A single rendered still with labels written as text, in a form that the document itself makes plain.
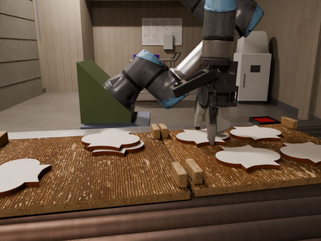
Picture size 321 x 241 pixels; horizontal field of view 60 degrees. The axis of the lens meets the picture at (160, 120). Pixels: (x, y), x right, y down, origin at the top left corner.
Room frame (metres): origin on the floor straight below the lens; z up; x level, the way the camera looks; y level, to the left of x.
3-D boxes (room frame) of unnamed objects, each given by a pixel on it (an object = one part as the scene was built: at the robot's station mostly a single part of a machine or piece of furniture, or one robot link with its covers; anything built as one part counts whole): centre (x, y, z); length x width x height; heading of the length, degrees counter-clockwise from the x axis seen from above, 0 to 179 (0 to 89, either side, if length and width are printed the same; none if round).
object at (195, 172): (0.47, -0.06, 0.95); 0.06 x 0.02 x 0.03; 12
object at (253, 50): (6.16, -1.97, 0.75); 0.73 x 0.65 x 1.51; 1
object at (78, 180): (0.56, 0.18, 0.93); 0.41 x 0.35 x 0.02; 100
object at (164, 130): (0.73, -0.01, 0.95); 0.06 x 0.02 x 0.03; 12
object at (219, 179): (0.64, -0.23, 0.93); 0.41 x 0.35 x 0.02; 102
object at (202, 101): (0.71, -0.14, 1.08); 0.09 x 0.08 x 0.12; 101
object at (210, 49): (0.71, -0.14, 1.16); 0.08 x 0.08 x 0.05
